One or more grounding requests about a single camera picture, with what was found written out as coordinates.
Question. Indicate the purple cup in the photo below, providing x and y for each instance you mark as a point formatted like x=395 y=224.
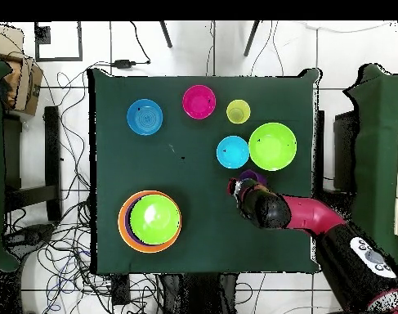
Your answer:
x=252 y=175

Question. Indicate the large green bowl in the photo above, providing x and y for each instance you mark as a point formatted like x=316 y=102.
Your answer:
x=272 y=147
x=156 y=219

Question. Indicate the purple bowl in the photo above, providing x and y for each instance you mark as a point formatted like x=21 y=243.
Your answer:
x=129 y=225

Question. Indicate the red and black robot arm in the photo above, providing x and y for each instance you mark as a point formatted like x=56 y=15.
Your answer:
x=309 y=212

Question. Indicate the dark green tablecloth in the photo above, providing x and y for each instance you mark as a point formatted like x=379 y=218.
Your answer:
x=202 y=196

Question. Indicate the small light blue bowl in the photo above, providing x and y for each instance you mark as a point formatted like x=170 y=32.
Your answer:
x=233 y=152

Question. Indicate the yellow ribbed cup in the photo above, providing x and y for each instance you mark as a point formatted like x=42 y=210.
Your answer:
x=238 y=112

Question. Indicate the red bowl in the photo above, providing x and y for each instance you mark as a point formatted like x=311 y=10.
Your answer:
x=199 y=102

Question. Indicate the blue bowl with ribbed bottom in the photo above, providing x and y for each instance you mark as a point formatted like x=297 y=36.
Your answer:
x=145 y=117

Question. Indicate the large orange bowl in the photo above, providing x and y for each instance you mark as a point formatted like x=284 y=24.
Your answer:
x=123 y=235

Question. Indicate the black stand leg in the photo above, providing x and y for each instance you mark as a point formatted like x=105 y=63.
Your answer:
x=166 y=34
x=252 y=37

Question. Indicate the black power adapter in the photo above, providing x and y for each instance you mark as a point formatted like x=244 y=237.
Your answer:
x=124 y=63

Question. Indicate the black bench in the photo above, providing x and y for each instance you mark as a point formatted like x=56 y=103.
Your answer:
x=53 y=157

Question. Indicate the black base with knob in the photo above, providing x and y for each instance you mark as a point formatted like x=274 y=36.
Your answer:
x=32 y=234

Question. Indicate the cardboard box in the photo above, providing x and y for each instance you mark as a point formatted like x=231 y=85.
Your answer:
x=25 y=85

